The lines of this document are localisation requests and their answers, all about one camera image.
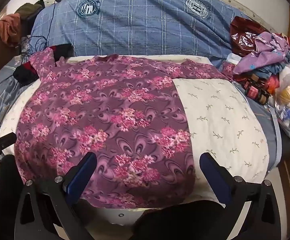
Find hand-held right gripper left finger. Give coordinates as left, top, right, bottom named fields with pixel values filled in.
left=14, top=152, right=98, bottom=240

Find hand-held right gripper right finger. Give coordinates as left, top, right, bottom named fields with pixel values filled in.
left=199, top=152, right=283, bottom=240

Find purple floral garment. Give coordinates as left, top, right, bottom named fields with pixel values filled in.
left=14, top=48, right=235, bottom=209

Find white leaf-print bedsheet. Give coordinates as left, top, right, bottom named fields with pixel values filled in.
left=0, top=54, right=270, bottom=205

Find person's dark pants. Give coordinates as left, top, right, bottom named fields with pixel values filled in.
left=0, top=154, right=250, bottom=240

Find black red cloth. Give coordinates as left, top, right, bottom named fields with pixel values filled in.
left=50, top=44, right=74, bottom=60
left=13, top=64, right=39, bottom=85

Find small brown bottle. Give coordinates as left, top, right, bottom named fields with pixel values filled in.
left=244, top=84, right=260, bottom=98
left=256, top=92, right=270, bottom=105

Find orange cloth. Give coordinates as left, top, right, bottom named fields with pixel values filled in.
left=0, top=14, right=23, bottom=47

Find blue cloth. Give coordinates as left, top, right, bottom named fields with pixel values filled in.
left=255, top=52, right=290, bottom=80

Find green cloth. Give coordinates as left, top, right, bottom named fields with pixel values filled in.
left=15, top=0, right=45, bottom=20

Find purple cloth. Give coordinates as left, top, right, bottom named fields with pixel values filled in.
left=232, top=32, right=290, bottom=75

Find dark red plastic bag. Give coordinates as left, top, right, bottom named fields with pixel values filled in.
left=230, top=16, right=267, bottom=57

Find blue plaid quilt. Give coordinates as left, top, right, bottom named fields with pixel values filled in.
left=30, top=0, right=253, bottom=68

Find black cable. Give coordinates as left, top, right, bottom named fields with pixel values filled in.
left=17, top=0, right=58, bottom=55

